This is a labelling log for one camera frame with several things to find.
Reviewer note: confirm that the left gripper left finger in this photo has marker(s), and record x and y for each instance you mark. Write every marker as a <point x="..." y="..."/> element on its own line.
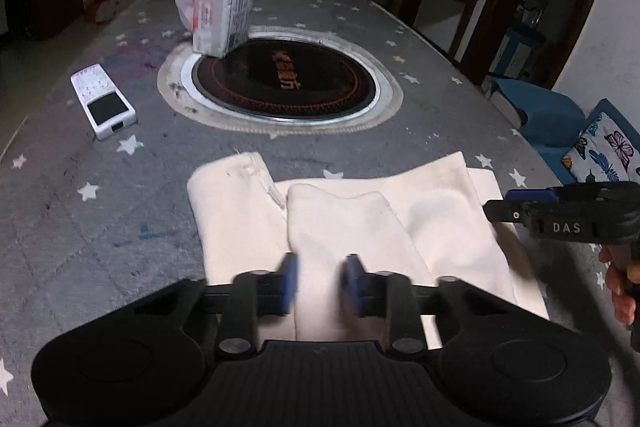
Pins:
<point x="252" y="296"/>

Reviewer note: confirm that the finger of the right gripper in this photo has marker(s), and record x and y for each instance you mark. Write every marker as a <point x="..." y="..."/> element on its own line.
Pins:
<point x="532" y="195"/>
<point x="506" y="211"/>

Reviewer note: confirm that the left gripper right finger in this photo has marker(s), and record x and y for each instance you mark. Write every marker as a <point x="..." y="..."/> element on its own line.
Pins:
<point x="388" y="296"/>

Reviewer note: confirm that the cream white garment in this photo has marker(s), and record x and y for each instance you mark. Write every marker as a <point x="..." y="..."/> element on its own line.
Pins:
<point x="424" y="223"/>

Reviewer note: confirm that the person's right hand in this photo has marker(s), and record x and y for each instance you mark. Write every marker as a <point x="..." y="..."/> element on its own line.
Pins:
<point x="625" y="306"/>

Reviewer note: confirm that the butterfly print cushion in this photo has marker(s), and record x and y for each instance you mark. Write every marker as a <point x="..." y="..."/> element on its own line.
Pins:
<point x="603" y="153"/>

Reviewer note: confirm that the blue upholstered chair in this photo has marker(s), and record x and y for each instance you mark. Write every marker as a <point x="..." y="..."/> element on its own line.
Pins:
<point x="549" y="121"/>

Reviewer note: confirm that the grey star tablecloth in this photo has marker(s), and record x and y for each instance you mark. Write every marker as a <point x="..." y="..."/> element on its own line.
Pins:
<point x="107" y="318"/>

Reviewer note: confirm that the round black induction cooker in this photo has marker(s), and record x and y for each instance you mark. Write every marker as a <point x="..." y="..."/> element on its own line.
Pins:
<point x="283" y="81"/>

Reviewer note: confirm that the white remote control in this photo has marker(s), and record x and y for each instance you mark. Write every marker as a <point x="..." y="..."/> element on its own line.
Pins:
<point x="104" y="105"/>

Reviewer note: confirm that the white tissue pack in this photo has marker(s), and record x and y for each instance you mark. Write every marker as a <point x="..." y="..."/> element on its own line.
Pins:
<point x="217" y="26"/>

